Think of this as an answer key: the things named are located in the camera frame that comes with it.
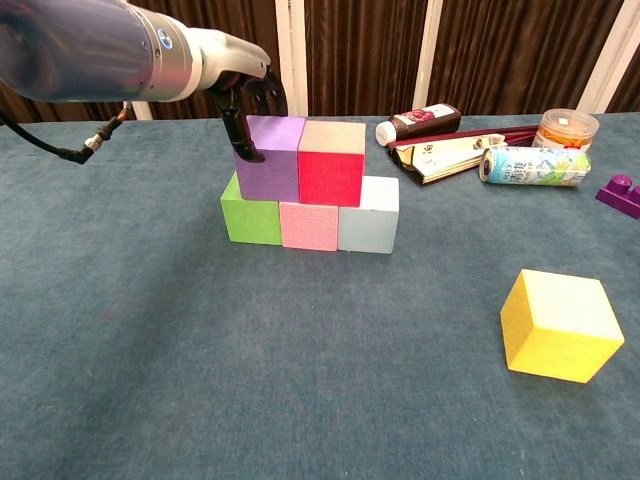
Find pink foam cube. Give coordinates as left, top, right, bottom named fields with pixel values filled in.
left=279, top=201, right=341, bottom=252

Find dark red folding fan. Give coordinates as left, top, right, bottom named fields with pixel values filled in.
left=386, top=125, right=544, bottom=187

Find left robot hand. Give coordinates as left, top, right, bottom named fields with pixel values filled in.
left=192, top=27, right=290, bottom=164

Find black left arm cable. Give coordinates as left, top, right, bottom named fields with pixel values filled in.
left=0, top=101, right=132, bottom=166

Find yellow foam cube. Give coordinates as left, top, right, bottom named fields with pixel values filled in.
left=499, top=268, right=626, bottom=385

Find dark juice bottle white cap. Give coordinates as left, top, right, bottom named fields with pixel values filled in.
left=375, top=103, right=463, bottom=148

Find teal table cloth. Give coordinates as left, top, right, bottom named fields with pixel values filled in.
left=0, top=112, right=640, bottom=480

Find purple toy brick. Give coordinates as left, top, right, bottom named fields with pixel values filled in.
left=594, top=173, right=640, bottom=220

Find green foam cube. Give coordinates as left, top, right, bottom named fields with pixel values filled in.
left=219, top=172, right=284, bottom=246

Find purple foam cube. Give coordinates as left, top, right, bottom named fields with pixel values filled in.
left=232, top=115, right=307, bottom=203

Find dark brown pleated curtain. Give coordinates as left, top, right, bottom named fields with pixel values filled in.
left=0, top=0, right=640, bottom=126

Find light blue foam cube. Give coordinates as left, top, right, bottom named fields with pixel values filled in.
left=337, top=175, right=401, bottom=255

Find printed light blue drink can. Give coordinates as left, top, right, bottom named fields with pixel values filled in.
left=478, top=145, right=592, bottom=190

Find clear jar orange contents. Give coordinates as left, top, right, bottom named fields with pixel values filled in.
left=531, top=108, right=601, bottom=154

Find red foam cube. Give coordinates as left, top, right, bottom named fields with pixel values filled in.
left=297, top=119, right=368, bottom=207

